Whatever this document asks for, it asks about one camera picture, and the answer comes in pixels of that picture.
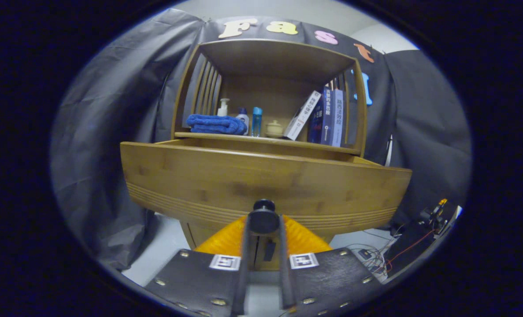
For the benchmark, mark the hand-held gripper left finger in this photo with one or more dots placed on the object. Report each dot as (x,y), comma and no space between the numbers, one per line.
(199,281)

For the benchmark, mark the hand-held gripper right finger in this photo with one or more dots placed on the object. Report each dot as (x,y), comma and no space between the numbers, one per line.
(327,277)

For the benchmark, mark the black round drawer knob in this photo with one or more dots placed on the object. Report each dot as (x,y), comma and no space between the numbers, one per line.
(264,220)

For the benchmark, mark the wooden drawer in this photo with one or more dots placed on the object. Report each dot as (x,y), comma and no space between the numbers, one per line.
(243,176)

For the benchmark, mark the wooden cabinet door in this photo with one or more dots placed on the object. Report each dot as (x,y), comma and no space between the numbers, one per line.
(265,265)
(197,235)

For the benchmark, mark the wooden countertop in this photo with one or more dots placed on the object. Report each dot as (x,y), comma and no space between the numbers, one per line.
(287,143)

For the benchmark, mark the wooden cabinet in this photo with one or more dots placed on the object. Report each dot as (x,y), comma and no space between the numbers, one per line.
(270,61)

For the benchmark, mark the black device with orange part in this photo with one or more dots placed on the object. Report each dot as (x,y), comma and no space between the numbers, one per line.
(411,246)

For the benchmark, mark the beige lidded teacup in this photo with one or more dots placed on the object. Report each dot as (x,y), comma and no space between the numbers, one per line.
(274,129)

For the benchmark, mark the blue folded towel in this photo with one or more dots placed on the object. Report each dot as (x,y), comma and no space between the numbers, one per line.
(215,124)

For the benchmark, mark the dark blue book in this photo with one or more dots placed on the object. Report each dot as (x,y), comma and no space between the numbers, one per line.
(325,119)

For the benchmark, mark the pale blue book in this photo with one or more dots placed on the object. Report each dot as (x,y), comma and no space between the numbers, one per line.
(337,119)

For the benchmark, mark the white book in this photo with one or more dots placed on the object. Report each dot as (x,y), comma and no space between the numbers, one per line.
(303,115)

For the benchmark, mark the clear blue bottle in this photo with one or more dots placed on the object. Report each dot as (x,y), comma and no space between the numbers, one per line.
(256,123)

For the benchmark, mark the white bottle with blue cap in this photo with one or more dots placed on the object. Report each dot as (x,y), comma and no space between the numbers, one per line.
(243,119)

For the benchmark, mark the white pump bottle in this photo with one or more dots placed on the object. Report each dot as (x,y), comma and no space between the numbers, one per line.
(223,110)

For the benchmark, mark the black backdrop cloth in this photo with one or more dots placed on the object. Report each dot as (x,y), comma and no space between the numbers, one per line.
(102,132)

